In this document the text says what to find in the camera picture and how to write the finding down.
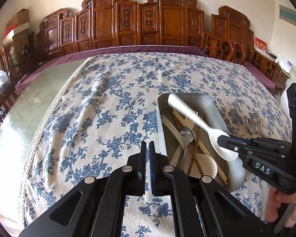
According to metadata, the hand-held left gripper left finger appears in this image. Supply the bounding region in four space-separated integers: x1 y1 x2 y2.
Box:
18 141 148 237

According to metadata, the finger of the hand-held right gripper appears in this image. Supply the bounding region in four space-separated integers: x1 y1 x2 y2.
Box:
217 135 252 153
228 136 262 145

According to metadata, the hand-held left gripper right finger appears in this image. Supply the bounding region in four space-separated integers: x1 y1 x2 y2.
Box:
149 141 279 237

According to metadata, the white ceramic soup spoon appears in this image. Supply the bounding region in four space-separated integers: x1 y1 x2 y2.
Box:
187 153 218 179

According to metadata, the metal tray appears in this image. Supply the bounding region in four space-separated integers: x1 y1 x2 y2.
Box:
157 92 246 192

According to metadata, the large metal spoon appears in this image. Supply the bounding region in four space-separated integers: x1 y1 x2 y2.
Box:
180 126 194 173

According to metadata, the light bamboo chopstick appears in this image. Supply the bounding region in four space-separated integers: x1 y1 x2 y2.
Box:
172 110 229 185

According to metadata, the large white plastic spoon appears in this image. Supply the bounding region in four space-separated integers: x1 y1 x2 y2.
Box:
167 93 238 161

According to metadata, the person's right hand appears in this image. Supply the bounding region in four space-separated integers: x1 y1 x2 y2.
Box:
265 189 296 228

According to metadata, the small metal spoon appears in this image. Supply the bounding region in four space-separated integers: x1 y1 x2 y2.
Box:
246 118 256 134
253 118 263 136

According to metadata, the cream plastic knife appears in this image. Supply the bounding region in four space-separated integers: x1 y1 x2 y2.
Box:
161 116 182 145

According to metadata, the cream plastic fork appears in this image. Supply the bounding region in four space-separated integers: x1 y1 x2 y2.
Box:
170 115 197 166

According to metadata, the purple armchair cushion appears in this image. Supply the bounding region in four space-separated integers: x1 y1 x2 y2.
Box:
242 61 277 89

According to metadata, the wooden side table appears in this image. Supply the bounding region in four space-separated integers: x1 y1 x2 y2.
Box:
276 69 293 97

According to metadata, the blue floral tablecloth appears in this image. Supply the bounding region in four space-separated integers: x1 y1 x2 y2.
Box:
18 52 293 237

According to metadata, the white box with blue print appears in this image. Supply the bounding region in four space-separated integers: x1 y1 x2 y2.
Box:
280 59 294 73

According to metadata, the carved wooden armchair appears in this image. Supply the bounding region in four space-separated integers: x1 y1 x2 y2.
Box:
203 6 283 84

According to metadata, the purple bench cushion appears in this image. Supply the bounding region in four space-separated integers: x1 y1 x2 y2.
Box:
15 45 208 92

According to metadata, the carved wooden bench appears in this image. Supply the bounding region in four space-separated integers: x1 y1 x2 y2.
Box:
36 0 237 61

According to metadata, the cardboard box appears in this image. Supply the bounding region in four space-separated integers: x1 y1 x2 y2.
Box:
6 8 30 28

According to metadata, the green wall sign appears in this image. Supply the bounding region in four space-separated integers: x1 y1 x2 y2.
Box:
279 4 296 29

